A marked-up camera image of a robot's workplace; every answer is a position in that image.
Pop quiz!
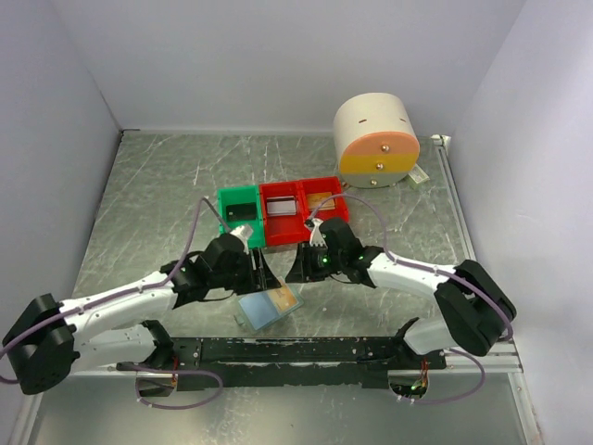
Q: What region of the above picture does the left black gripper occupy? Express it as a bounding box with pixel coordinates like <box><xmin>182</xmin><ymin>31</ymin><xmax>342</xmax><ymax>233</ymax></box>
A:
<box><xmin>210</xmin><ymin>246</ymin><xmax>282</xmax><ymax>295</ymax></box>

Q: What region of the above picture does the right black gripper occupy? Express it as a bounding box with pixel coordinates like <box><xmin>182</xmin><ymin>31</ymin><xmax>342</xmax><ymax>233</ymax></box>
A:
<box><xmin>285</xmin><ymin>240</ymin><xmax>345</xmax><ymax>283</ymax></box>

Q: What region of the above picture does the mint green card holder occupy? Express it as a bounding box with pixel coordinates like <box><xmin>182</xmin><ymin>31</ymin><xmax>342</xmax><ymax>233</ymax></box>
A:
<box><xmin>234</xmin><ymin>284</ymin><xmax>304</xmax><ymax>332</ymax></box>

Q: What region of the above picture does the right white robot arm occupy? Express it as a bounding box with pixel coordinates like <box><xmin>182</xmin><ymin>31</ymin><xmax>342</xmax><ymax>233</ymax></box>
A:
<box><xmin>285</xmin><ymin>217</ymin><xmax>517</xmax><ymax>369</ymax></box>

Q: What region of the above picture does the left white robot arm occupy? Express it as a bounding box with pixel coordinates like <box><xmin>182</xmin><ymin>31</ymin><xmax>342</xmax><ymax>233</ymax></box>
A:
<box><xmin>1</xmin><ymin>235</ymin><xmax>282</xmax><ymax>395</ymax></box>

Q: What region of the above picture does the white magnetic stripe card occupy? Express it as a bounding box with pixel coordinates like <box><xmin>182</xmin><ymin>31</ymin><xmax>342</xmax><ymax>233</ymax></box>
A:
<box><xmin>266</xmin><ymin>196</ymin><xmax>298</xmax><ymax>217</ymax></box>

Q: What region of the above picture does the black card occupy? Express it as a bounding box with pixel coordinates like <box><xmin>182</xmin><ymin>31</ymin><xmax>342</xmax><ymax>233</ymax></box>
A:
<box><xmin>226</xmin><ymin>202</ymin><xmax>258</xmax><ymax>222</ymax></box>

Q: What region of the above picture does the middle red plastic bin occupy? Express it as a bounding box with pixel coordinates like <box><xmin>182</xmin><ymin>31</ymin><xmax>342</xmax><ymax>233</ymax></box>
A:
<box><xmin>259</xmin><ymin>181</ymin><xmax>309</xmax><ymax>247</ymax></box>

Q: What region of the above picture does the red plastic bin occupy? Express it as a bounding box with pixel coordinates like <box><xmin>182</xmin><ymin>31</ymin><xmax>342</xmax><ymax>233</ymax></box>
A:
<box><xmin>300</xmin><ymin>176</ymin><xmax>349</xmax><ymax>223</ymax></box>
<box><xmin>259</xmin><ymin>181</ymin><xmax>309</xmax><ymax>247</ymax></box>

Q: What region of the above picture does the right red plastic bin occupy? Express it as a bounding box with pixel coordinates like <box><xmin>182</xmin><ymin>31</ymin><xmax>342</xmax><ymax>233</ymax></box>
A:
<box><xmin>300</xmin><ymin>176</ymin><xmax>349</xmax><ymax>223</ymax></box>

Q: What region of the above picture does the green plastic bin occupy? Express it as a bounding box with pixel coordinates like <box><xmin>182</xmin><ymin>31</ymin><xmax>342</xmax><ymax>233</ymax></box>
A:
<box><xmin>217</xmin><ymin>185</ymin><xmax>266</xmax><ymax>248</ymax></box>

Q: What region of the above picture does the beige cylindrical drawer cabinet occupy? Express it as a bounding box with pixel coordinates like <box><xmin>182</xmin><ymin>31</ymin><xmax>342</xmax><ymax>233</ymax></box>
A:
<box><xmin>333</xmin><ymin>93</ymin><xmax>420</xmax><ymax>189</ymax></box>

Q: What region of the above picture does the small white tag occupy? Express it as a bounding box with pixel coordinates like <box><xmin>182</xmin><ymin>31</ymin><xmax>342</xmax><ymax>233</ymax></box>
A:
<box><xmin>408</xmin><ymin>165</ymin><xmax>430</xmax><ymax>186</ymax></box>

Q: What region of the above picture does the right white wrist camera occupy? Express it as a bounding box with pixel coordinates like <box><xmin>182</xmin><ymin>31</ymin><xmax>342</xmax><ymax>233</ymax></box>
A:
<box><xmin>305</xmin><ymin>218</ymin><xmax>327</xmax><ymax>248</ymax></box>

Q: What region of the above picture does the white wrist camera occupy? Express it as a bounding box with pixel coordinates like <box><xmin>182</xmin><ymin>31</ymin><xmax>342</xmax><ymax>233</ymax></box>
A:
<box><xmin>305</xmin><ymin>218</ymin><xmax>327</xmax><ymax>248</ymax></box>
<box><xmin>231</xmin><ymin>223</ymin><xmax>254</xmax><ymax>245</ymax></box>

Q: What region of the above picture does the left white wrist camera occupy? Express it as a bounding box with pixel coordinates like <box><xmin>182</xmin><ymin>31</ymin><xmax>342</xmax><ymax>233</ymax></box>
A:
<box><xmin>231</xmin><ymin>223</ymin><xmax>254</xmax><ymax>245</ymax></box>

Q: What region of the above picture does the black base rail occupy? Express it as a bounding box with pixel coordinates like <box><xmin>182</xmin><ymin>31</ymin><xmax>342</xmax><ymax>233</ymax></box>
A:
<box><xmin>117</xmin><ymin>337</ymin><xmax>446</xmax><ymax>391</ymax></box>

